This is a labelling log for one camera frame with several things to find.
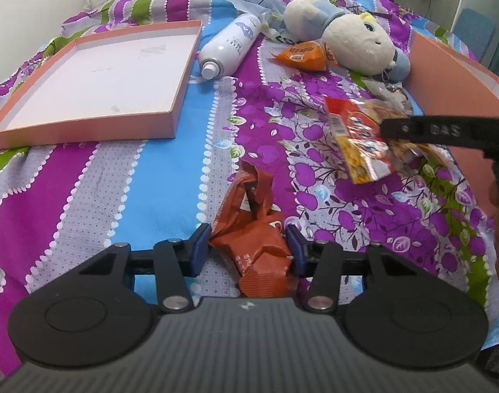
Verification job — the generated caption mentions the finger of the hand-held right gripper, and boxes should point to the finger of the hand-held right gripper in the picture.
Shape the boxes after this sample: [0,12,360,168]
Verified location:
[380,115,499,151]

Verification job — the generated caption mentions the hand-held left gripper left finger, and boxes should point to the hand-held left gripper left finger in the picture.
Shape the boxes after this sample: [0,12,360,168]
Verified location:
[75,224,212,312]

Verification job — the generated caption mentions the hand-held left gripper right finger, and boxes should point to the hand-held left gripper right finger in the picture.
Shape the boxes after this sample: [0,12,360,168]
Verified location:
[285,225,423,312]

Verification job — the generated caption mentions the brown snack packet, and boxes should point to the brown snack packet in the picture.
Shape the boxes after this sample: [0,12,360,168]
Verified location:
[208,159,296,299]

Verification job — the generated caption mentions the deep pink cardboard box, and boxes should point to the deep pink cardboard box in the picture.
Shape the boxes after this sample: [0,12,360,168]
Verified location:
[409,30,499,217]

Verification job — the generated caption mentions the red yellow snack packet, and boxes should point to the red yellow snack packet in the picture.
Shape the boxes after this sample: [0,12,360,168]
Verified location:
[324,97,428,185]

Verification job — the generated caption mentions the clear plastic wrapper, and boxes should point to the clear plastic wrapper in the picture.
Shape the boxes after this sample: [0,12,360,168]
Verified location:
[364,78,416,115]

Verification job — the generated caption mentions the blue chair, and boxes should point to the blue chair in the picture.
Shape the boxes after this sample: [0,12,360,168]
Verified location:
[454,8,498,64]

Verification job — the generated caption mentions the white blue plush toy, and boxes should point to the white blue plush toy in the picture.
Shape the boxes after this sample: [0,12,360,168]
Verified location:
[283,0,412,80]

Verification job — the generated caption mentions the orange snack packet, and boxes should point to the orange snack packet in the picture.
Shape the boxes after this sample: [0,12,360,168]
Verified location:
[273,39,328,71]

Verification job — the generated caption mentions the shallow pink box lid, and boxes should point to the shallow pink box lid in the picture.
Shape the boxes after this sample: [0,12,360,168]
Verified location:
[0,20,203,150]

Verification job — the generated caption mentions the white spray bottle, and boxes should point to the white spray bottle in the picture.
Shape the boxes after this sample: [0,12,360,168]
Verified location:
[198,13,263,80]

